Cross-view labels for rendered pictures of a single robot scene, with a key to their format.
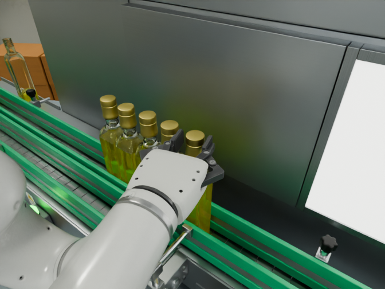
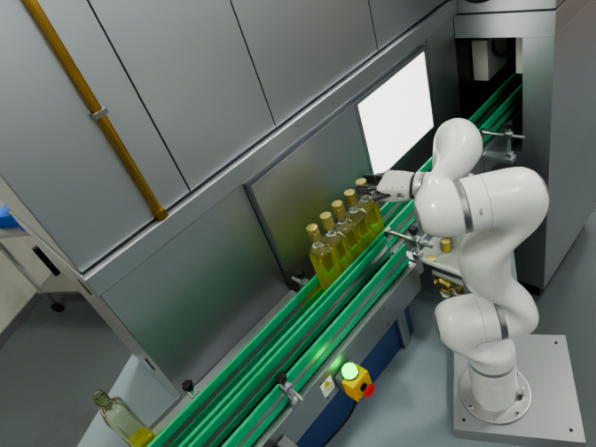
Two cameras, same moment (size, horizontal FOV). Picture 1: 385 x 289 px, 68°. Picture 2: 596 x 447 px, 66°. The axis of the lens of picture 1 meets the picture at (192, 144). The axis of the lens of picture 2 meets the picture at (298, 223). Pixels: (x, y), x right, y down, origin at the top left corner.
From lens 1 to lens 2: 1.29 m
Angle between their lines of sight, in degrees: 55
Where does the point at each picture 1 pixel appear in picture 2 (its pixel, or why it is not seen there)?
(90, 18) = (209, 232)
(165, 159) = (388, 181)
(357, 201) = (384, 154)
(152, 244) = not seen: hidden behind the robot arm
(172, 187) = (407, 175)
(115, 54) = (240, 237)
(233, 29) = (317, 134)
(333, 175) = (374, 154)
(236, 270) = (407, 219)
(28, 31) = not seen: outside the picture
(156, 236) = not seen: hidden behind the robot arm
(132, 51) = (267, 209)
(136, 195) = (419, 176)
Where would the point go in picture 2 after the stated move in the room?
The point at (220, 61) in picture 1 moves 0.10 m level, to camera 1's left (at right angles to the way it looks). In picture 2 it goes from (318, 154) to (316, 173)
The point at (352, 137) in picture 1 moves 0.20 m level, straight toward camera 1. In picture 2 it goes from (371, 132) to (422, 139)
